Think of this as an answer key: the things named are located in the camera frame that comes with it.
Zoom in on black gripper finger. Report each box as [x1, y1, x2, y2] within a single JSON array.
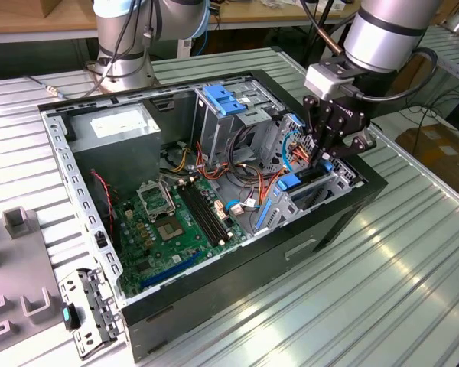
[[321, 117, 376, 167], [302, 95, 336, 168]]

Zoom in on orange red power wire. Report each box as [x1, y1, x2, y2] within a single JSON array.
[[288, 140, 315, 164]]

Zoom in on hard disk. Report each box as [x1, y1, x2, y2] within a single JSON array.
[[254, 161, 334, 230]]

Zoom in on grey metal disk bay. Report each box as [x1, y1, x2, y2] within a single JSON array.
[[250, 162, 359, 236]]

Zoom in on large flat cardboard box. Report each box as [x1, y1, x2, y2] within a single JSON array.
[[396, 122, 459, 192]]

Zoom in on blue drive cage latch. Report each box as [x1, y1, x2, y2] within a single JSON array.
[[204, 84, 248, 118]]

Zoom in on grey optical drive cage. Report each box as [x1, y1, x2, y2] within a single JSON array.
[[193, 78, 284, 169]]

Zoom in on metal slat side table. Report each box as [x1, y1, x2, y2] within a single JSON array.
[[416, 24, 459, 83]]

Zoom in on black RAM slot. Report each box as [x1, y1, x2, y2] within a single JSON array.
[[186, 180, 228, 242], [177, 183, 220, 248], [190, 179, 233, 240], [181, 182, 223, 245]]

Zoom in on CPU socket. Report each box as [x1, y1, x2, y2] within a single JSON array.
[[154, 215, 185, 242]]

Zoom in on black open PC case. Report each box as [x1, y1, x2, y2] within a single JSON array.
[[37, 68, 389, 363]]

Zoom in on metal socket cover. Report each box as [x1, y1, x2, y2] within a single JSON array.
[[136, 179, 176, 222]]

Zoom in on grey power supply unit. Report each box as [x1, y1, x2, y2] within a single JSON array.
[[67, 102, 162, 196]]

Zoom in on green motherboard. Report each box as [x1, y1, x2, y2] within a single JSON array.
[[110, 177, 249, 299]]

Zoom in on blue expansion slot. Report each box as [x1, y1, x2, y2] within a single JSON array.
[[140, 251, 204, 291]]

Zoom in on silver expansion slot retainer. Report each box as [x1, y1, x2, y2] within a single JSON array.
[[57, 267, 123, 360]]

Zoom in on black blue retainer tab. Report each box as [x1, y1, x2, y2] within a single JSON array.
[[62, 301, 81, 330]]

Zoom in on grey parts rack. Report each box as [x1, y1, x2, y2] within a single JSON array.
[[0, 208, 76, 360]]

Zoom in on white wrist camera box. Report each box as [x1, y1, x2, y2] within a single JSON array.
[[304, 63, 355, 99]]

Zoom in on blue data wire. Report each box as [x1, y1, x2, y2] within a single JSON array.
[[279, 114, 306, 171]]

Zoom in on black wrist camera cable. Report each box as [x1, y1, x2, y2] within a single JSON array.
[[340, 45, 440, 103]]

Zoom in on orange yellow wire bundle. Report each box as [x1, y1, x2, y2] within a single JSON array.
[[158, 139, 286, 203]]

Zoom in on small blue wire pink connector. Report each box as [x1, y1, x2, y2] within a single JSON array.
[[225, 198, 262, 218]]

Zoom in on black case fan red wire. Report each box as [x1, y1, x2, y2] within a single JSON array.
[[90, 170, 118, 245]]

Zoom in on black cable metal connector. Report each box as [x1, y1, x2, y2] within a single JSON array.
[[22, 74, 100, 101]]

